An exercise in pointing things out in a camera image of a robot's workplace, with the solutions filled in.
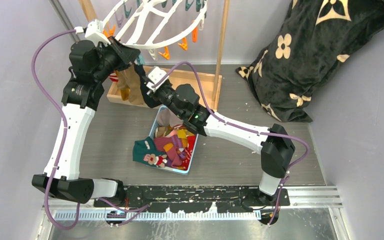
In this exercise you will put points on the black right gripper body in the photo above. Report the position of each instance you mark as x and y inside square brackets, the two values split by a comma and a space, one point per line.
[166, 97]

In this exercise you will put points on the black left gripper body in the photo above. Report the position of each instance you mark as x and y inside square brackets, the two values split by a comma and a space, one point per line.
[113, 58]

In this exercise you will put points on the tan brown sock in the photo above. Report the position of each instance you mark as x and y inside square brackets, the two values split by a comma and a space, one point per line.
[134, 84]
[122, 76]

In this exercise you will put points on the white plastic sock hanger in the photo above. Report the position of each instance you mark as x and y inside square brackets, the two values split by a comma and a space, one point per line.
[147, 27]

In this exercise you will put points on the mustard yellow sock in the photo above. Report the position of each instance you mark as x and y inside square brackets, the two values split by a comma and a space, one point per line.
[124, 93]

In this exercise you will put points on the white clothes peg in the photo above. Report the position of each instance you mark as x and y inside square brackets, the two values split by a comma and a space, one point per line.
[153, 53]

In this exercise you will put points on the black sock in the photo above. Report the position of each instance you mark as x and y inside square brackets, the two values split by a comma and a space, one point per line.
[148, 100]

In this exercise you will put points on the red white striped santa sock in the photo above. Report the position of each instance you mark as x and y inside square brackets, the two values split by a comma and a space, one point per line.
[113, 78]

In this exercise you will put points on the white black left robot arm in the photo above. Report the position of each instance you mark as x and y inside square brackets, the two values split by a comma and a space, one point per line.
[91, 64]

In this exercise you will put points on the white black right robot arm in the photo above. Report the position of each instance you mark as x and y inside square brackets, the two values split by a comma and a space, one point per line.
[272, 143]

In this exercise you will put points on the orange clothes peg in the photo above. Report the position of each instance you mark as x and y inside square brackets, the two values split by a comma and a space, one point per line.
[166, 53]

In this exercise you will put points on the maroon purple sock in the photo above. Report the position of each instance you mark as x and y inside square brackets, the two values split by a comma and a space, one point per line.
[176, 149]

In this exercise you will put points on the light blue sock basket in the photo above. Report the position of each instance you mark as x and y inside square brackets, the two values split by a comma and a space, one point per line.
[166, 124]

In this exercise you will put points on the green reindeer christmas sock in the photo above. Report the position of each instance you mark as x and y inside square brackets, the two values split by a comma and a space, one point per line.
[145, 152]

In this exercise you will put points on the black floral plush blanket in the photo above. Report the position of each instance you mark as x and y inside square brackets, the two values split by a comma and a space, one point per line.
[315, 39]

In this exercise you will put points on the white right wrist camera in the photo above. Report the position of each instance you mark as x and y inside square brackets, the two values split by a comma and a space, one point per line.
[155, 78]

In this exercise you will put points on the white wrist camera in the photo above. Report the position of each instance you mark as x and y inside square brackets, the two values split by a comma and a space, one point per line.
[155, 78]
[94, 33]

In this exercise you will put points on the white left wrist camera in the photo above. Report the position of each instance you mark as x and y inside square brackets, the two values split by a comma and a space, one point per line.
[94, 33]

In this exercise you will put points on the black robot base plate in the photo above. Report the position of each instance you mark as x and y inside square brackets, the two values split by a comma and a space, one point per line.
[198, 199]

